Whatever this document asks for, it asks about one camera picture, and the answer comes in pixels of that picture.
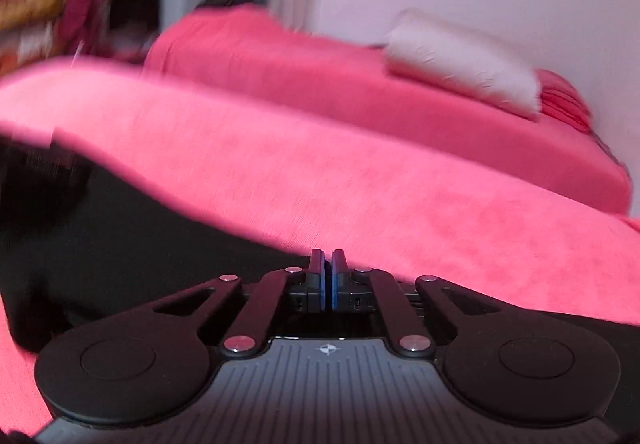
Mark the pink fleece blanket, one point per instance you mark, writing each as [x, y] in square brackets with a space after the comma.
[300, 182]

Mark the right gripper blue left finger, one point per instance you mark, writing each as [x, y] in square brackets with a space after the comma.
[316, 282]

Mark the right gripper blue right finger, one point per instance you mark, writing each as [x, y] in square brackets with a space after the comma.
[340, 281]

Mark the cream satin pillow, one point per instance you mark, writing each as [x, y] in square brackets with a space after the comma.
[467, 62]

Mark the red bed sheet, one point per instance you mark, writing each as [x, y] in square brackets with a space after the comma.
[243, 49]

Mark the black pants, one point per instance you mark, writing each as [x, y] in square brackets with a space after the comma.
[149, 327]

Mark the folded red blanket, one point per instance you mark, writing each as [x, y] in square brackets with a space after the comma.
[561, 101]

